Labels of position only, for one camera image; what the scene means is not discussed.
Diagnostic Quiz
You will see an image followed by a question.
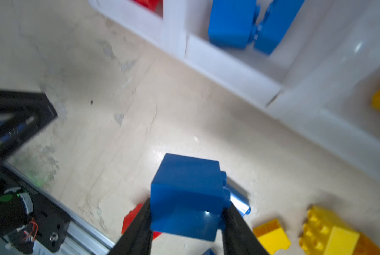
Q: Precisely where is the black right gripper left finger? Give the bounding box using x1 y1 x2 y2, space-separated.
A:
108 199 153 255

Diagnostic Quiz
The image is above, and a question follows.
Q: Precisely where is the small yellow lego brick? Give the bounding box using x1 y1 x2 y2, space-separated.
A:
253 219 291 255

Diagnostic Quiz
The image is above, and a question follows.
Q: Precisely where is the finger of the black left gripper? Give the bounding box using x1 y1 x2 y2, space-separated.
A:
0 90 58 165

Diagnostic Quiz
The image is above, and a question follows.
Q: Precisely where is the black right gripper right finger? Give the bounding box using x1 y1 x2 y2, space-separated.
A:
222 204 269 255

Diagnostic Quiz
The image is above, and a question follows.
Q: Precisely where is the white middle bin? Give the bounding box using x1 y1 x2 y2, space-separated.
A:
162 0 369 109

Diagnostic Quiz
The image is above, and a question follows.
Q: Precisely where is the white bin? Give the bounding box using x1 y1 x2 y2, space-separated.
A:
268 16 380 182
162 0 369 109
89 1 187 60

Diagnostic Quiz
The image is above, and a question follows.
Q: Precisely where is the white left bin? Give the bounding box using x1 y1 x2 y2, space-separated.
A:
89 1 187 60

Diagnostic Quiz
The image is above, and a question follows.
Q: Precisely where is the blue long lego brick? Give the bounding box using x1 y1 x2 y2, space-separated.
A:
254 0 304 55

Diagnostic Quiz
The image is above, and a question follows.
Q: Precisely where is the blue small lego brick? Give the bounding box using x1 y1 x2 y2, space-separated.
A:
150 154 231 241

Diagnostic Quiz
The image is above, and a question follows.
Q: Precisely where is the yellow long lego brick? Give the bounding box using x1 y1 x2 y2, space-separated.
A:
299 206 360 255

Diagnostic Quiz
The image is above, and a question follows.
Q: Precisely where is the red square lego brick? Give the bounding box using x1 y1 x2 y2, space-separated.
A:
121 199 162 241

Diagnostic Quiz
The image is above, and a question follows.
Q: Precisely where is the blue thin lego brick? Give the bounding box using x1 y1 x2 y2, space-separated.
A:
202 249 216 255

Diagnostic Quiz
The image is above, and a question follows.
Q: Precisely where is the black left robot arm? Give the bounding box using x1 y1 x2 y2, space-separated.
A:
0 90 57 238

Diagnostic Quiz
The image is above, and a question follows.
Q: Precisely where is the white right bin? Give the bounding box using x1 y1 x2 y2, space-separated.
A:
268 16 380 182

